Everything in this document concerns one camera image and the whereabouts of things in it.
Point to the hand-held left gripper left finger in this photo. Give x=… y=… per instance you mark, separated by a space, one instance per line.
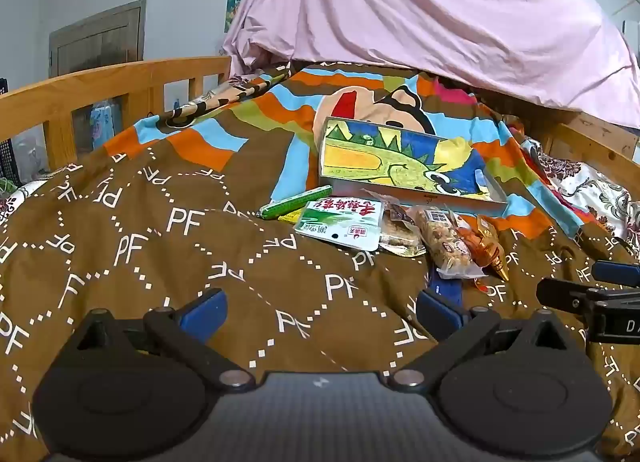
x=202 y=314

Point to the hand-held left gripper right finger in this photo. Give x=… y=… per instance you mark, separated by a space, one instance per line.
x=440 y=312

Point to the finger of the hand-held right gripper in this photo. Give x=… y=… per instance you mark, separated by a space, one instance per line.
x=565 y=294
x=617 y=274

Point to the blue snack packet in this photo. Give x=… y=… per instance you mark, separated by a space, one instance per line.
x=444 y=286

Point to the oat bar clear packet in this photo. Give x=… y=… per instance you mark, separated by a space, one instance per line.
x=445 y=242

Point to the orange snack packet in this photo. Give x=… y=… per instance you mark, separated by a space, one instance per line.
x=472 y=244

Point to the clear packet of brown snack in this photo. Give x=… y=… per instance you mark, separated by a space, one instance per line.
x=400 y=238

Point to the yellow snack packet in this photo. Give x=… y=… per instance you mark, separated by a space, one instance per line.
x=291 y=217

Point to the white green snack pouch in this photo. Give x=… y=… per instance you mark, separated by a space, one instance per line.
x=340 y=222

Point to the green sausage stick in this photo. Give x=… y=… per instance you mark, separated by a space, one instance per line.
x=295 y=202

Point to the painted metal tray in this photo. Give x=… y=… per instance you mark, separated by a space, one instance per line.
x=400 y=162

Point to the brown printed blanket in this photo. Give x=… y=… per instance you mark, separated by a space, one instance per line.
x=150 y=267

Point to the wooden bed side board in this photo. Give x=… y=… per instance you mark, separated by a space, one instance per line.
x=590 y=142

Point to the blue printed bag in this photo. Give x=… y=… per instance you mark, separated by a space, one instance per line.
x=105 y=122

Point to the wooden door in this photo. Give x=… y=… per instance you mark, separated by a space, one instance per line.
x=100 y=42

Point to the pink sheet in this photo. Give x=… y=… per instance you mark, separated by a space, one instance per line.
x=425 y=17

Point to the wooden slatted bed rail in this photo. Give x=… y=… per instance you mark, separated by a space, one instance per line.
x=100 y=87

